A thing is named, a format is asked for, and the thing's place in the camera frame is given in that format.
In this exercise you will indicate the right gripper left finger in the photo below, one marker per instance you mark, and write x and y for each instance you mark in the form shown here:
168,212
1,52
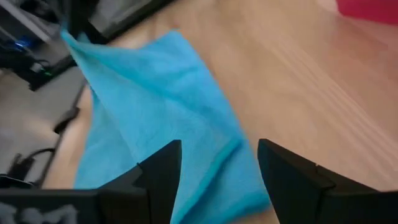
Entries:
149,193

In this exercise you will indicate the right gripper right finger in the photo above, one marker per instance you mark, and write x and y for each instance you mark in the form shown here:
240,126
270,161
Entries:
295,193

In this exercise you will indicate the blue microfiber towel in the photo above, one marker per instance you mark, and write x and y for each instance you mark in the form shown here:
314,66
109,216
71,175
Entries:
155,109

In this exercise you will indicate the black power strip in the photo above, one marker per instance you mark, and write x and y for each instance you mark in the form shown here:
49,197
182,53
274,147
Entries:
49,73

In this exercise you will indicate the red plastic tray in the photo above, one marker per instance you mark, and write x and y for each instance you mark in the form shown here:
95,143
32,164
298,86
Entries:
370,11

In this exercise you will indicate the black box with blue lights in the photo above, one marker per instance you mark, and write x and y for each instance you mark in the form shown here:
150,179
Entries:
15,43

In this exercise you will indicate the black metal table frame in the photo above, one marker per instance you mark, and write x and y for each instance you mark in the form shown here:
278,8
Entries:
124,21

